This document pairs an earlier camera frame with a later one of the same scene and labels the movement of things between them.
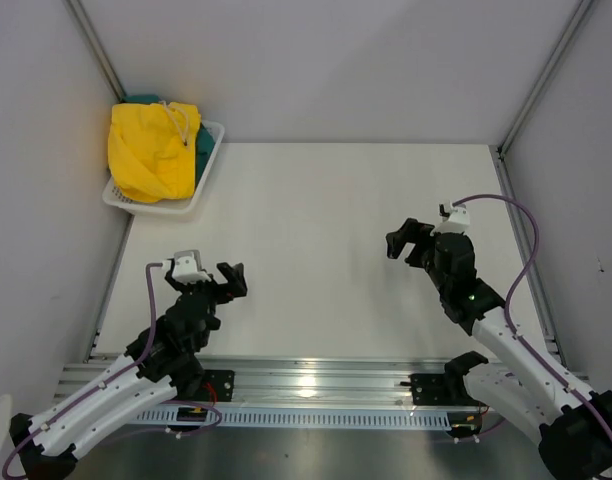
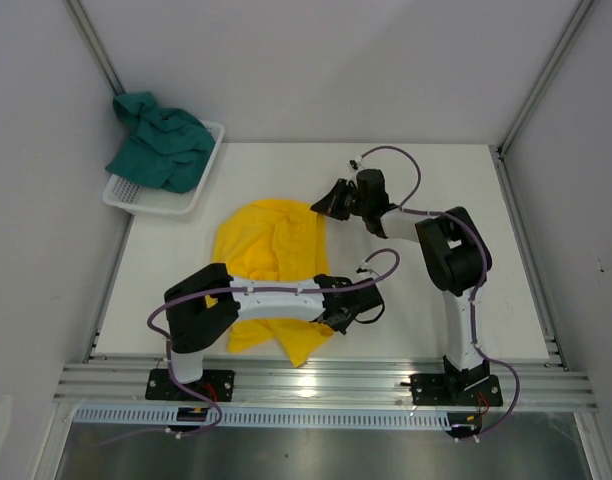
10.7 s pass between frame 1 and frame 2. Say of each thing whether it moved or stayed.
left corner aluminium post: stayed
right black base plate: stayed
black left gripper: moved
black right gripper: moved
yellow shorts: moved
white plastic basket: stayed
